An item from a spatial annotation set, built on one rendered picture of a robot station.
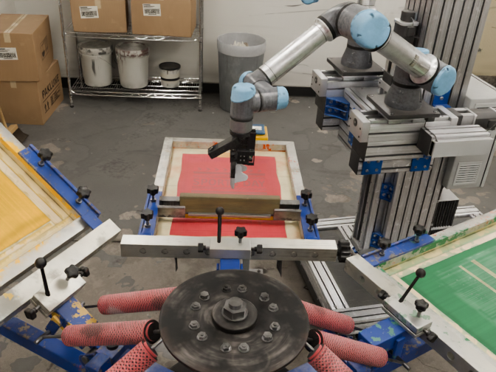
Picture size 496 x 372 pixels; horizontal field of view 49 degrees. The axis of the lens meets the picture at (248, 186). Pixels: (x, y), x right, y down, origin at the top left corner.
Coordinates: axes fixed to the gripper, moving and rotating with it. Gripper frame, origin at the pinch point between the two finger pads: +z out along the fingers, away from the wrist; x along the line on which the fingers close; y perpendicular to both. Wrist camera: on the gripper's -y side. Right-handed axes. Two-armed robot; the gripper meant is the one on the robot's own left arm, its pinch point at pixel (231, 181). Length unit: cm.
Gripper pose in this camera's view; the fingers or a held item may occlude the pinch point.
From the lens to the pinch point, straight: 191.7
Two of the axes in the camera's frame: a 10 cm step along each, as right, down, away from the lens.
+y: 10.0, 0.4, 0.7
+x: -0.4, -5.1, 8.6
